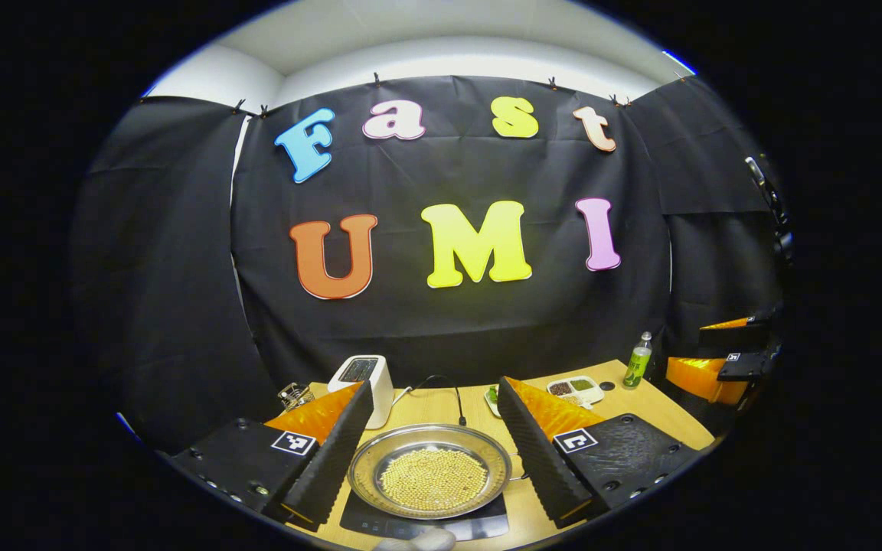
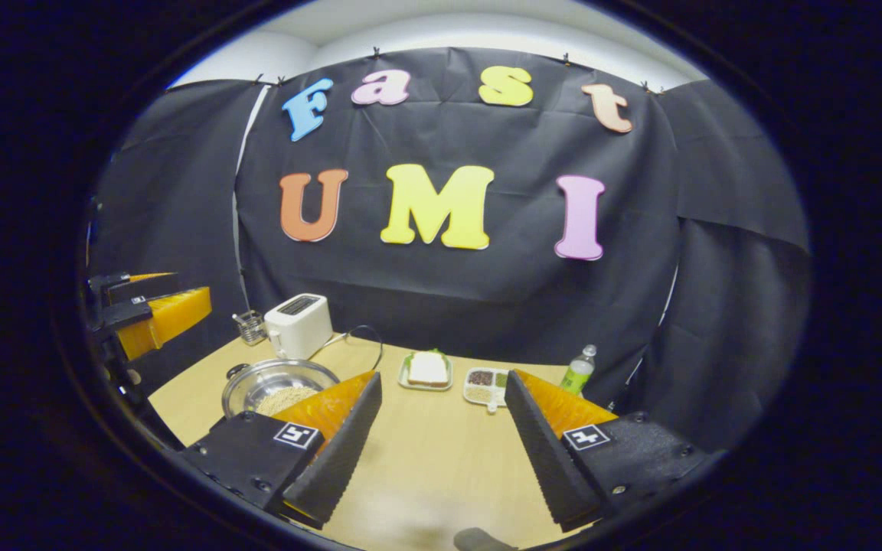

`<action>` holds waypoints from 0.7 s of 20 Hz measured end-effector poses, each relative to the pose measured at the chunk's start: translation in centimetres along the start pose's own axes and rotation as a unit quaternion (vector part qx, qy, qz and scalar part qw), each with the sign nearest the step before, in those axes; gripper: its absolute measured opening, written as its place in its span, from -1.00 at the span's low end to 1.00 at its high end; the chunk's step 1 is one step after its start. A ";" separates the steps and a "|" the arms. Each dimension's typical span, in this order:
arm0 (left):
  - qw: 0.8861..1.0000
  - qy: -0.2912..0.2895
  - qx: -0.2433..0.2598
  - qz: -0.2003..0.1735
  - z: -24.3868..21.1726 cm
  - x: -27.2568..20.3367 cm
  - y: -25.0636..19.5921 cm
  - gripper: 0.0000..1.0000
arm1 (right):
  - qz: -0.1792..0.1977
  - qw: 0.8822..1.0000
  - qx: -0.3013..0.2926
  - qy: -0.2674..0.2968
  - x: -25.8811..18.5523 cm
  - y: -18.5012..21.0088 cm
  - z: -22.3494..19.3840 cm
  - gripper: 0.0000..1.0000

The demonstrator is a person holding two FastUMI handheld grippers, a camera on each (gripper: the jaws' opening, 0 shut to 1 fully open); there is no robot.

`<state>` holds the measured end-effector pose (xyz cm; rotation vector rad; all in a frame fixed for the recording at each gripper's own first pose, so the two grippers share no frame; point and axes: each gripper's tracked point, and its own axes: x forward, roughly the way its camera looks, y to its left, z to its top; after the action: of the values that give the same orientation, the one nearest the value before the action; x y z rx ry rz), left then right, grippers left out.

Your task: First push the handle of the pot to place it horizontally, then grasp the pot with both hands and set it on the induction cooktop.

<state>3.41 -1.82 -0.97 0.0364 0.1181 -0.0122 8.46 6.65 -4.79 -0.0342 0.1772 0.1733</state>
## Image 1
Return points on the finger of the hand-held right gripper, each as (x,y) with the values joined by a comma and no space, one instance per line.
(736,338)
(705,379)

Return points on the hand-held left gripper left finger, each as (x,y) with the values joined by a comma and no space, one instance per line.
(334,459)

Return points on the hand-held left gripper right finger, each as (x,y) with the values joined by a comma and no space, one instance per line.
(537,459)

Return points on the black induction cooktop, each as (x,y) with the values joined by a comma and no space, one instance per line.
(380,524)

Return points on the heap of yellow soybeans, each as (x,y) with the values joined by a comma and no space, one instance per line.
(433,478)

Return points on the green tea bottle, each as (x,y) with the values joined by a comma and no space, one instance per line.
(637,367)

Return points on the white rectangular plate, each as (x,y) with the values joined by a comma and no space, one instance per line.
(491,405)

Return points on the sandwich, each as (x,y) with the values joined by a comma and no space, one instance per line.
(493,395)

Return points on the white divided bean tray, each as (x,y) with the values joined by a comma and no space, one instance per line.
(575,390)

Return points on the white toaster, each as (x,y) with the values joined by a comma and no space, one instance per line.
(368,383)

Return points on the dark metal stand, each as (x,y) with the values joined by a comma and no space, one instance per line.
(774,207)

